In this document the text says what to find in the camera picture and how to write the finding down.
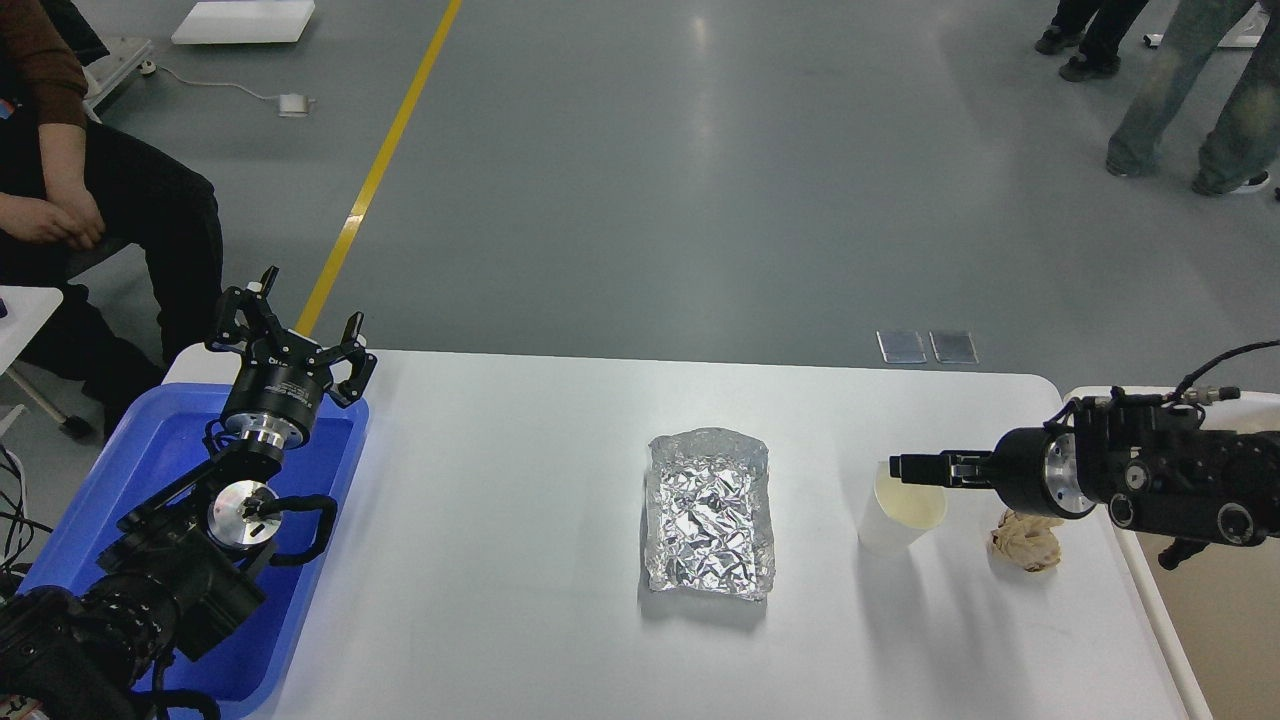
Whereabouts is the metal floor plate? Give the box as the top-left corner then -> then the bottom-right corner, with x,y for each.
929,331 -> 980,365
876,331 -> 928,365

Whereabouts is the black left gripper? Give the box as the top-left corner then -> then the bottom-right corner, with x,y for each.
205,265 -> 378,447

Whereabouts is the aluminium foil tray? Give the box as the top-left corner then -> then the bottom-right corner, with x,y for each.
643,427 -> 776,602

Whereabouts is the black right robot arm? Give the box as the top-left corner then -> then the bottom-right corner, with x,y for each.
888,342 -> 1279,570

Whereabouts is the person in black trousers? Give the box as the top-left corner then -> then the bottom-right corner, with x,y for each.
1034,0 -> 1148,82

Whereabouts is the right metal floor plate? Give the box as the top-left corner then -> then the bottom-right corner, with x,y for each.
929,331 -> 980,365

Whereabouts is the white flat board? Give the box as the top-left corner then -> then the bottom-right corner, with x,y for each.
170,1 -> 316,45

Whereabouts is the white side table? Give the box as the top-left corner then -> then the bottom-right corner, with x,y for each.
1,284 -> 93,439

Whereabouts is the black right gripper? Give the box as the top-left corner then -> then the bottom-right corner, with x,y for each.
890,427 -> 1096,519

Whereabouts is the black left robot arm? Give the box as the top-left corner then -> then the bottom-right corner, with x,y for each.
3,266 -> 378,719

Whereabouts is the person in black clothes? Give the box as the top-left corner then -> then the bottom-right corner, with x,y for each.
1,1 -> 223,434

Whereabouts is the beige plastic bin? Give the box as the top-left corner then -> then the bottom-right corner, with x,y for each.
1064,386 -> 1280,720

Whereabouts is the crumpled brown paper ball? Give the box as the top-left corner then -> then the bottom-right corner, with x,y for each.
988,509 -> 1065,573

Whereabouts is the left metal floor plate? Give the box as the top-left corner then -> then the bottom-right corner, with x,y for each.
876,331 -> 928,365

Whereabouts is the white power adapter with cable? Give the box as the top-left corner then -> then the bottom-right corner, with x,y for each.
138,60 -> 315,118

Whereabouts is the blue plastic bin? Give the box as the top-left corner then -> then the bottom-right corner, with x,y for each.
20,383 -> 370,719

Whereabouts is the white paper cup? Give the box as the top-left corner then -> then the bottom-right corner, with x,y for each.
858,461 -> 947,555

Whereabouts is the person in faded jeans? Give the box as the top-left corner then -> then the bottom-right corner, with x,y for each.
1105,0 -> 1280,197

